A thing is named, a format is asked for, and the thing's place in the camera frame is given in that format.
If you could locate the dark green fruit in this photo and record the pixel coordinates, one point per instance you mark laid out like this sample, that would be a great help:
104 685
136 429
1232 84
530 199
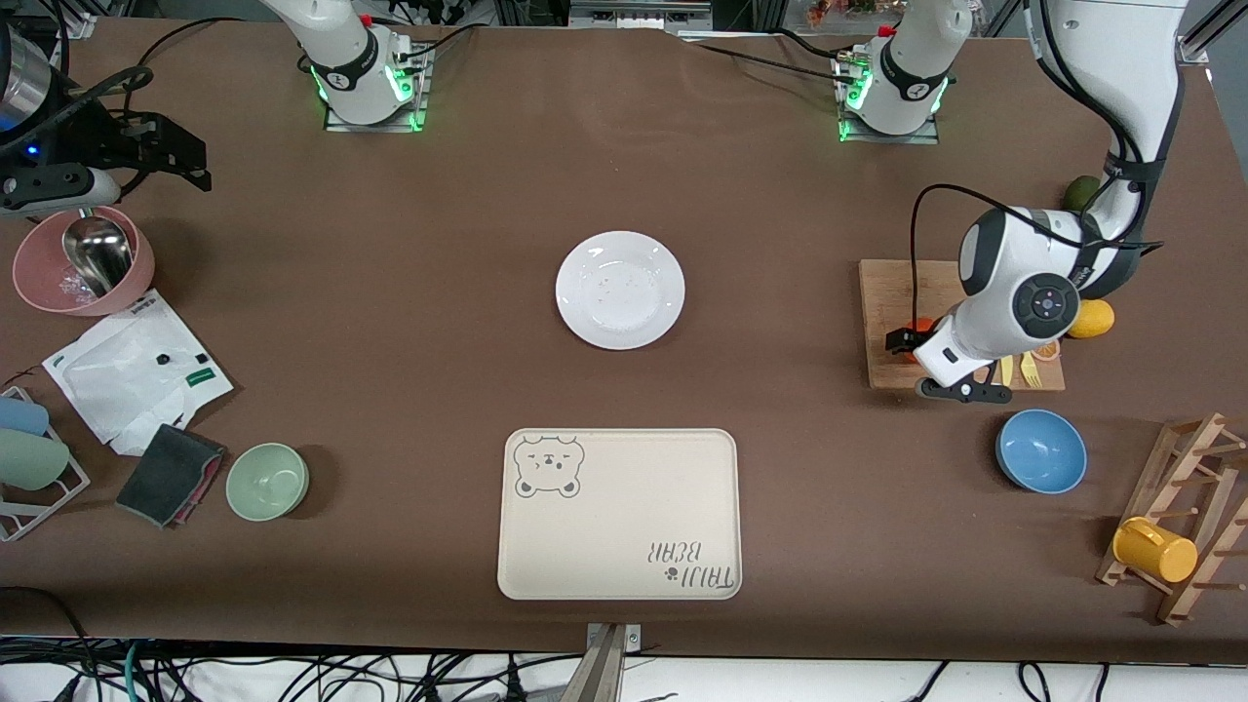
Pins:
1080 193

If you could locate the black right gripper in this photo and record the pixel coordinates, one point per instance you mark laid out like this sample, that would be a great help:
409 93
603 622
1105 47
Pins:
109 144

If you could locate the orange mandarin fruit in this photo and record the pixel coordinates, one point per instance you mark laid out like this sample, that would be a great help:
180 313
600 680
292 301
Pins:
923 326

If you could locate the white round plate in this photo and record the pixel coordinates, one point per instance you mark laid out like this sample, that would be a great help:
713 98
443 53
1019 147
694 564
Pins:
620 290

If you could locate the light blue cup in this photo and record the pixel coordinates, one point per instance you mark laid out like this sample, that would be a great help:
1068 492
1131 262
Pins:
21 416

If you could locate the round orange slice tag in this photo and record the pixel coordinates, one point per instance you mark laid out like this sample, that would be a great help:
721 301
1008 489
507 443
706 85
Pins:
1049 350

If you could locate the cream bear print tray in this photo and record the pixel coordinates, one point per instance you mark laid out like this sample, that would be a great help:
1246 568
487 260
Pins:
624 526

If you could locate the white plastic bag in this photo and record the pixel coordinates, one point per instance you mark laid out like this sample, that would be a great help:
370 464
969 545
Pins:
117 390

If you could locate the grey green cup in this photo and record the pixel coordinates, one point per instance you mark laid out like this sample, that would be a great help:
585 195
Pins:
29 458

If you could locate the yellow lemon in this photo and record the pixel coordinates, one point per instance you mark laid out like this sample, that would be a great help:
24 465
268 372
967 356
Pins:
1094 319

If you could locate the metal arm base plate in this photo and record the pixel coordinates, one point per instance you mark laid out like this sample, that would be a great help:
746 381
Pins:
887 136
375 125

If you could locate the wooden mug rack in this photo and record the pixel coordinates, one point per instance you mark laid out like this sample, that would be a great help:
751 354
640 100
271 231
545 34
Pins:
1209 575

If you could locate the dark grey folded cloth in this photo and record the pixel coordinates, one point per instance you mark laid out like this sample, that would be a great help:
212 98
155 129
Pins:
166 473

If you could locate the metal frame bar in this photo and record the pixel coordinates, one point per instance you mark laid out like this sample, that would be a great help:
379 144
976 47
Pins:
634 15

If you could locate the yellow mug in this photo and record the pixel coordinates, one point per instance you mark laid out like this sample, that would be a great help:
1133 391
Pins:
1155 551

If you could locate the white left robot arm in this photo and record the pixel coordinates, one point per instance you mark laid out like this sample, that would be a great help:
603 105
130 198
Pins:
1024 263

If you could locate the blue bowl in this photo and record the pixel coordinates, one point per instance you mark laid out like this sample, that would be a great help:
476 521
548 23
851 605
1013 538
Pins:
1040 450

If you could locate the wooden cutting board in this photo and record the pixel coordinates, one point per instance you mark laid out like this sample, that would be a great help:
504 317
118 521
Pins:
887 292

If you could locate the yellow plastic knife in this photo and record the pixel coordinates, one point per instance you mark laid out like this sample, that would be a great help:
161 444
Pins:
1006 372

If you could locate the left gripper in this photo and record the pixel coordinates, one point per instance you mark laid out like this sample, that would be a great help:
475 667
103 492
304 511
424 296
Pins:
900 340

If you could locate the metal scoop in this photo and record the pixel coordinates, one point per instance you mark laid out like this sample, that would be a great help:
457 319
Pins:
97 253

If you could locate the aluminium frame profile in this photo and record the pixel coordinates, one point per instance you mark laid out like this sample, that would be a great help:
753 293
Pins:
78 21
1194 49

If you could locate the yellow plastic fork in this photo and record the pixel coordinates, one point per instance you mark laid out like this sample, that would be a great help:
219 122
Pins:
1030 370

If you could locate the metal table edge bracket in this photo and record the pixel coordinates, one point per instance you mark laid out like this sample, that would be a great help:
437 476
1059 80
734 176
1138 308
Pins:
609 663

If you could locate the pale green bowl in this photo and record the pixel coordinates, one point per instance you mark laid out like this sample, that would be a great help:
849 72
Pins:
267 481

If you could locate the pink bowl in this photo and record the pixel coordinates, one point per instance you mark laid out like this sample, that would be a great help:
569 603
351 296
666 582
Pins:
34 283

